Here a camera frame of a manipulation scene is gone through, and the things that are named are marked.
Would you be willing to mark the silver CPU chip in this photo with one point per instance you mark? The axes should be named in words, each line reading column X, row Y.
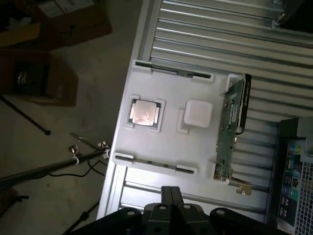
column 144, row 112

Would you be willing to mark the black stand pole with clamps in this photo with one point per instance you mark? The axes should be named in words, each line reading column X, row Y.
column 36, row 170

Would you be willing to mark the white square plastic cover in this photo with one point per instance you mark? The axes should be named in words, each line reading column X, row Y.
column 198, row 112

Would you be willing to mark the rear port block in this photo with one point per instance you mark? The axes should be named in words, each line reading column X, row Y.
column 291, row 181

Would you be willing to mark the black stand with silver clamp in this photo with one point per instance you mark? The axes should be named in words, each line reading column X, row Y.
column 293, row 12

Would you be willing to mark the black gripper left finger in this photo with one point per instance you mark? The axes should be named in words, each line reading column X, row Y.
column 156, row 220

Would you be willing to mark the open brown cardboard box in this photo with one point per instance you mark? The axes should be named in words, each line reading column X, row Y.
column 61, row 80

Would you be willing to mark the labelled brown cardboard box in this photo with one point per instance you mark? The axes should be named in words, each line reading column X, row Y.
column 73, row 27

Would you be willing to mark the white parts rack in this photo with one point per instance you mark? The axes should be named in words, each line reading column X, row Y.
column 171, row 147

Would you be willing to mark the black tripod leg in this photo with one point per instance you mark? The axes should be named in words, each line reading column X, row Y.
column 85, row 215
column 24, row 114

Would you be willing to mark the open PC case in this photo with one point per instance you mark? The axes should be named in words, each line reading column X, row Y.
column 293, row 171

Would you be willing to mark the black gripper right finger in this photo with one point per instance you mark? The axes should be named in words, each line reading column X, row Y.
column 190, row 220

